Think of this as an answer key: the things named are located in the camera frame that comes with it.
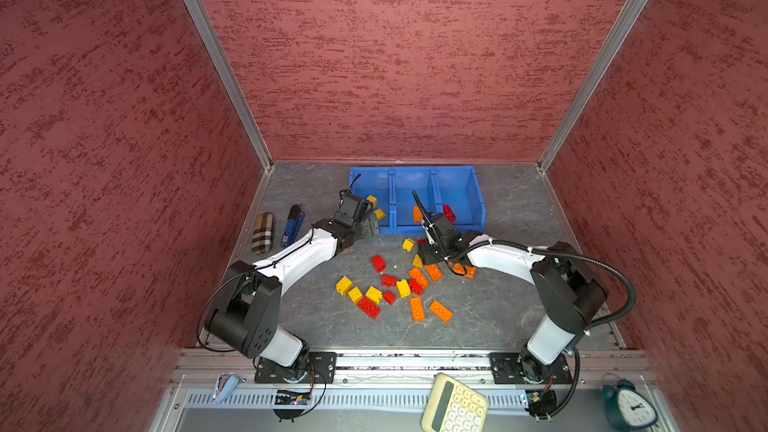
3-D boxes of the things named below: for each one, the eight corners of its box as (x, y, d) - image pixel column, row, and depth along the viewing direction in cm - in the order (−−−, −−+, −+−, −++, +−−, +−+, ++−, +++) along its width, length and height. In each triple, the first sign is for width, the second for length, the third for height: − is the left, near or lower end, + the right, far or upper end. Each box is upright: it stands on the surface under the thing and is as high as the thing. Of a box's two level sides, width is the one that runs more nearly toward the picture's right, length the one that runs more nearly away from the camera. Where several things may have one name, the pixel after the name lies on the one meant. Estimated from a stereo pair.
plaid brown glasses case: (254, 255, 96) (249, 250, 93) (259, 220, 105) (255, 213, 102) (273, 253, 97) (269, 247, 94) (276, 217, 106) (273, 211, 103)
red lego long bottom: (357, 306, 86) (356, 304, 84) (364, 298, 88) (363, 295, 86) (375, 320, 84) (375, 318, 82) (381, 311, 85) (381, 309, 84)
